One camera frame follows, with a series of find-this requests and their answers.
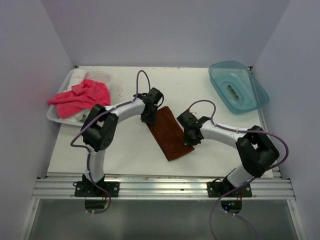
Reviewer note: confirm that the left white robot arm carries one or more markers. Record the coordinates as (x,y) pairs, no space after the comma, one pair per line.
(100,127)

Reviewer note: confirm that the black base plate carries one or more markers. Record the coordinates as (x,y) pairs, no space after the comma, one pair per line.
(218,187)
(89,190)

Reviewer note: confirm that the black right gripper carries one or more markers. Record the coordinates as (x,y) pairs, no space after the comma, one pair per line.
(188,142)

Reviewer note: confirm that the blue transparent plastic tub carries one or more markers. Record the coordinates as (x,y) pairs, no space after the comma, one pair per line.
(237,87)

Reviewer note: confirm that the aluminium mounting rail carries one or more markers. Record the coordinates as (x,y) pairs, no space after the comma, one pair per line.
(160,188)

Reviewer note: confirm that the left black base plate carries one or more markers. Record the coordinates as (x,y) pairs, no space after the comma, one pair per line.
(89,190)

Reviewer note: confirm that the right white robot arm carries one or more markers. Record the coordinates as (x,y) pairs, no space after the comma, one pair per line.
(256,151)

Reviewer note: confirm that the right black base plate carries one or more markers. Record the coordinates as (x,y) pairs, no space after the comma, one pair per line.
(218,187)

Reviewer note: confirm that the brown towel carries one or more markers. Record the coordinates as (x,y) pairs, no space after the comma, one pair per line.
(169,135)

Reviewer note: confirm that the pink towel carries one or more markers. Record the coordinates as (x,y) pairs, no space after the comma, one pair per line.
(82,96)

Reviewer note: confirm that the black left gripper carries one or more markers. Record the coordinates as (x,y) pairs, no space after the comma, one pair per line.
(151,120)

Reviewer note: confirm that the white plastic basket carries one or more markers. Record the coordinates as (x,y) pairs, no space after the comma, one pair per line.
(99,76)

